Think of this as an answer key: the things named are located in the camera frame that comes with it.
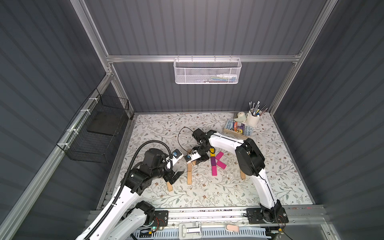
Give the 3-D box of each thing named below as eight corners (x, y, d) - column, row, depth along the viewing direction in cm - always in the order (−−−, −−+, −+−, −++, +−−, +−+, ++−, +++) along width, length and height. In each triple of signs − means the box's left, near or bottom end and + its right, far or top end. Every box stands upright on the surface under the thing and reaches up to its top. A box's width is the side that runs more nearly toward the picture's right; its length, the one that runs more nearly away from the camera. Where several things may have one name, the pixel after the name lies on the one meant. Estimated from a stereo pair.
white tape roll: (235, 122, 114) (237, 116, 109) (234, 118, 117) (235, 111, 112) (244, 122, 114) (246, 116, 109) (243, 118, 117) (245, 111, 112)
